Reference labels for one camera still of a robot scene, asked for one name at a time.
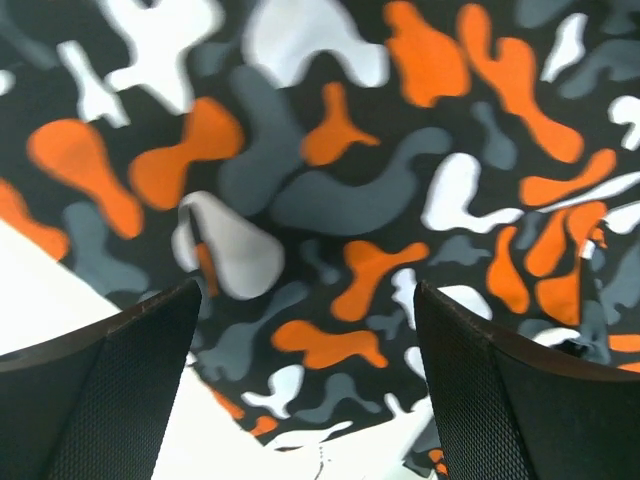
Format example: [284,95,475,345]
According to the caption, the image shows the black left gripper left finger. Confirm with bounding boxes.
[1,280,202,480]

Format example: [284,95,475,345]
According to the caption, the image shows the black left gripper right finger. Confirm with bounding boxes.
[414,282,639,479]

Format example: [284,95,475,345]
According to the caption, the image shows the orange camouflage shorts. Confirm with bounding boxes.
[1,0,639,479]

